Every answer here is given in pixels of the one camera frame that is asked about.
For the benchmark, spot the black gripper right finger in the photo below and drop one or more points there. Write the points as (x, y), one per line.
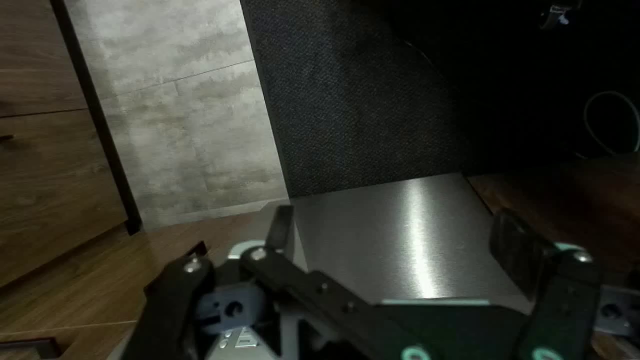
(561, 301)

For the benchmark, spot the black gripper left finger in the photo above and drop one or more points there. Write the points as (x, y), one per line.
(313, 286)

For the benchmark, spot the stainless steel Bosch dishwasher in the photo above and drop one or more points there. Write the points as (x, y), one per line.
(400, 240)

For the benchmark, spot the brown wooden cabinet front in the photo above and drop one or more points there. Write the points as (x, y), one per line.
(586, 200)

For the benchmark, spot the black textured floor mat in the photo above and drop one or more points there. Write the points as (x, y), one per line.
(361, 101)

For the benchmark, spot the brown wooden cabinet panel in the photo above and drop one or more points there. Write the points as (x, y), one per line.
(80, 293)

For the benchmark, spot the small grey clip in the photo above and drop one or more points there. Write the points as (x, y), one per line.
(556, 13)

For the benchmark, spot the dark brown wooden drawer cabinet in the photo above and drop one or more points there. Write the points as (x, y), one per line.
(46, 166)

